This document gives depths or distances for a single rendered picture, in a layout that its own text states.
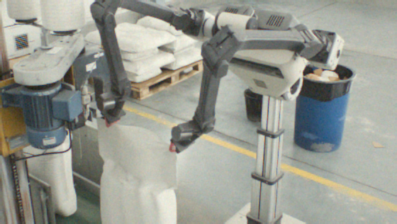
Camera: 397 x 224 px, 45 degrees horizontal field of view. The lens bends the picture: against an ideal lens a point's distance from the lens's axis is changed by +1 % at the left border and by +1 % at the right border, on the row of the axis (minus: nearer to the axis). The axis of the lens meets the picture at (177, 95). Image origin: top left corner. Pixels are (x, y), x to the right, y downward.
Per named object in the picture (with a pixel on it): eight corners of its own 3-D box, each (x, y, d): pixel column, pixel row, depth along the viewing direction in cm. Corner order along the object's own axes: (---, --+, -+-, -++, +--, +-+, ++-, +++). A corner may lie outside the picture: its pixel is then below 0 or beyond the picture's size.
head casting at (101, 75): (117, 100, 233) (113, 42, 221) (77, 117, 216) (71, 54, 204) (78, 86, 251) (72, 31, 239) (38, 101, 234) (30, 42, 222)
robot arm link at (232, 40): (234, 42, 137) (217, 18, 142) (211, 74, 145) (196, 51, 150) (327, 42, 164) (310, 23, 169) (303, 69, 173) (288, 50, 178)
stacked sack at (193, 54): (209, 59, 581) (209, 47, 575) (174, 74, 535) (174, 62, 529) (182, 53, 607) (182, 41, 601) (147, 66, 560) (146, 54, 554)
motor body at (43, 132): (75, 141, 191) (69, 84, 181) (43, 156, 181) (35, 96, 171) (52, 130, 200) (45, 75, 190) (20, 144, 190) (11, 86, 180)
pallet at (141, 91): (205, 69, 585) (205, 58, 579) (140, 100, 499) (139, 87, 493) (155, 57, 632) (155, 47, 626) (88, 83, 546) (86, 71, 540)
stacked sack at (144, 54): (161, 56, 518) (160, 44, 513) (131, 65, 491) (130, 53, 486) (123, 44, 562) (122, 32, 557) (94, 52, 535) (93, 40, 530)
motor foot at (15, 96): (42, 104, 188) (40, 84, 185) (16, 114, 180) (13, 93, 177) (29, 98, 194) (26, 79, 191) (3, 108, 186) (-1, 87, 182)
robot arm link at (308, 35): (326, 43, 169) (317, 32, 171) (317, 35, 160) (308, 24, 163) (305, 60, 172) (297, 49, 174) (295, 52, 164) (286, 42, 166)
